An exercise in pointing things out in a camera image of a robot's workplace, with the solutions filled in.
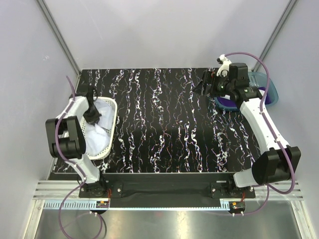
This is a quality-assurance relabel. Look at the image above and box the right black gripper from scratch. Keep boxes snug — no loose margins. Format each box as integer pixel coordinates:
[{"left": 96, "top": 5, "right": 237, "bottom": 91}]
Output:
[{"left": 192, "top": 71, "right": 234, "bottom": 98}]

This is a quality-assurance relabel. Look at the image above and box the pale lavender towel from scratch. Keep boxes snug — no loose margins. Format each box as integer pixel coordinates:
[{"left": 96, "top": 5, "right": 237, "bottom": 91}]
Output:
[{"left": 84, "top": 99, "right": 115, "bottom": 156}]

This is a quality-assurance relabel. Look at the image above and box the purple towel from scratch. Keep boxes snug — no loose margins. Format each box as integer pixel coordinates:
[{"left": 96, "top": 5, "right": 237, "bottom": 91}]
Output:
[{"left": 217, "top": 87, "right": 266, "bottom": 109}]

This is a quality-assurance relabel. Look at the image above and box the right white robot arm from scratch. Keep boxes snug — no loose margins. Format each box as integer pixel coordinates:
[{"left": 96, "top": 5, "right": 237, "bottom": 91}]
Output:
[{"left": 193, "top": 63, "right": 301, "bottom": 198}]

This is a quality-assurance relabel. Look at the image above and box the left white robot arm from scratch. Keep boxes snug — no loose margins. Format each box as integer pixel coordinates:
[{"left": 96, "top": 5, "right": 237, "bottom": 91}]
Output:
[{"left": 45, "top": 86, "right": 108, "bottom": 197}]

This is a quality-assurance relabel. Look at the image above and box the white plastic basket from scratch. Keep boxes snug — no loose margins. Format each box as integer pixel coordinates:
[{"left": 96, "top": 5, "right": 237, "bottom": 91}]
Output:
[{"left": 80, "top": 97, "right": 118, "bottom": 160}]

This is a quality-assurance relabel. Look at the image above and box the teal transparent plastic tray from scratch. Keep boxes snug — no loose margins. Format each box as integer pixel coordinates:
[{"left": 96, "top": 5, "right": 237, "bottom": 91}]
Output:
[{"left": 214, "top": 72, "right": 279, "bottom": 112}]

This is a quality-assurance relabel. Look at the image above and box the left connector box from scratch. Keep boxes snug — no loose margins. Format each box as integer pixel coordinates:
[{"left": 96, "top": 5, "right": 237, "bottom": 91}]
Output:
[{"left": 96, "top": 201, "right": 110, "bottom": 209}]

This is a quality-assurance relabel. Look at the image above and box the connector box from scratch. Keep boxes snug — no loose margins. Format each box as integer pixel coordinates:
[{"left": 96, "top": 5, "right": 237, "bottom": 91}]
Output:
[
  {"left": 96, "top": 201, "right": 110, "bottom": 209},
  {"left": 230, "top": 201, "right": 246, "bottom": 211}
]

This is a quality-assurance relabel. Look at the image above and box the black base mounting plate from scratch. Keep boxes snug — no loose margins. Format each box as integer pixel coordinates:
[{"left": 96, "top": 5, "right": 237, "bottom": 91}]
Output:
[{"left": 79, "top": 173, "right": 256, "bottom": 210}]

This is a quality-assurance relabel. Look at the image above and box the right connector box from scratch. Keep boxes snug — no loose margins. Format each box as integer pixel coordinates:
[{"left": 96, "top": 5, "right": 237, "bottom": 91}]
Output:
[{"left": 230, "top": 201, "right": 246, "bottom": 211}]

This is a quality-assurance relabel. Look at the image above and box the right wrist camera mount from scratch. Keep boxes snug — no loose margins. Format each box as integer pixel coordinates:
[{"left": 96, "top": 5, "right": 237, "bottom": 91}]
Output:
[{"left": 216, "top": 54, "right": 232, "bottom": 77}]

